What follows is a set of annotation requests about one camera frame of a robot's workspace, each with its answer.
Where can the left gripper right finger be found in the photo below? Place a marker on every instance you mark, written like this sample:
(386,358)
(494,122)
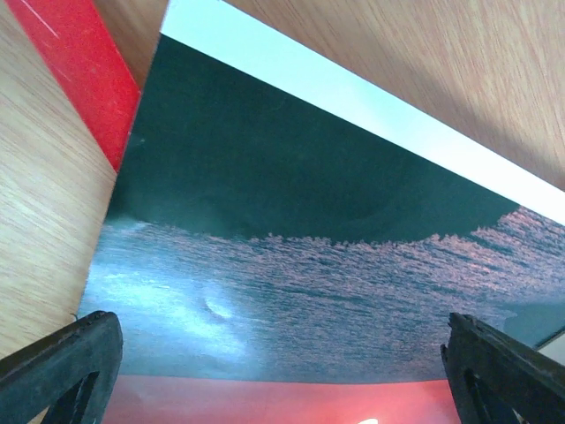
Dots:
(495,379)

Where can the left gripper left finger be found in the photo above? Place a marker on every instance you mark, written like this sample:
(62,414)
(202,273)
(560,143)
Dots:
(69,374)

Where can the sunset photo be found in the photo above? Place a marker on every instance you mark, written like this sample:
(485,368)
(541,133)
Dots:
(285,241)

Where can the red picture frame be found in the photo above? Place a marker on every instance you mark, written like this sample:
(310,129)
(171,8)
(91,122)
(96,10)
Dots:
(78,49)

